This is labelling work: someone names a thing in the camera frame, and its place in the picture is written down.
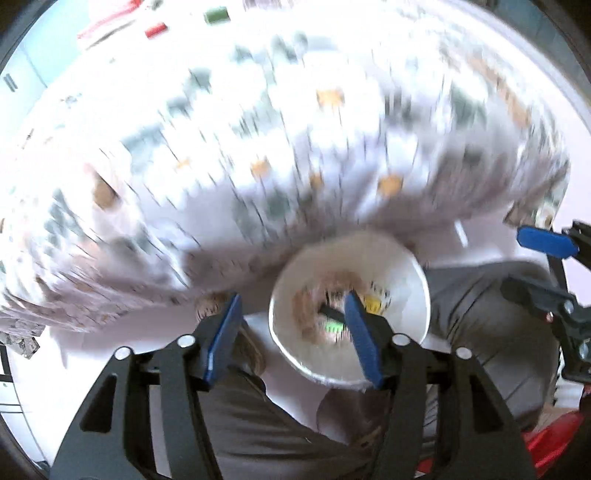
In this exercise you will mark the red folded cloth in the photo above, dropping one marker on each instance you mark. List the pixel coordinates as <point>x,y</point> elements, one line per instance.
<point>108,18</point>

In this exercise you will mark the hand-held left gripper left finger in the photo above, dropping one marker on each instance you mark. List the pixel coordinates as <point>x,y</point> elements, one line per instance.
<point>224,337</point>

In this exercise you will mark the white wardrobe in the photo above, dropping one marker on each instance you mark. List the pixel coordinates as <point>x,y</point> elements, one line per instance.
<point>27,64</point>

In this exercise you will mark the person's right forearm red sleeve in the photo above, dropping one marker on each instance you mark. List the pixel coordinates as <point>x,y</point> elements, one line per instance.
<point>561,438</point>

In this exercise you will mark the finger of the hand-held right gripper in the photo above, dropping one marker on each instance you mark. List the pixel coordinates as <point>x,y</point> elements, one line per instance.
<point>547,241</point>
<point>535,290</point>

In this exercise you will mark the person's grey pants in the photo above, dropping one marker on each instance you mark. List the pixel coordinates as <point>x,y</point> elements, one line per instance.
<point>461,295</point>

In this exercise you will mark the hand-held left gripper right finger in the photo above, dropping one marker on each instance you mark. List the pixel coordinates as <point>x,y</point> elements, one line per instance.
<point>362,337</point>

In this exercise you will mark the small green object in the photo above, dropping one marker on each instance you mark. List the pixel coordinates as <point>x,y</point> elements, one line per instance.
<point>217,14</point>

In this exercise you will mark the small red object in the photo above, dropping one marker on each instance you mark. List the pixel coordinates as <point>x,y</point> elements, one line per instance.
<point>155,30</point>

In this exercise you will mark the floral bedsheet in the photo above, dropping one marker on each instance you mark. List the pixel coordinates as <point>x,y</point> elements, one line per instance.
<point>277,138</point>

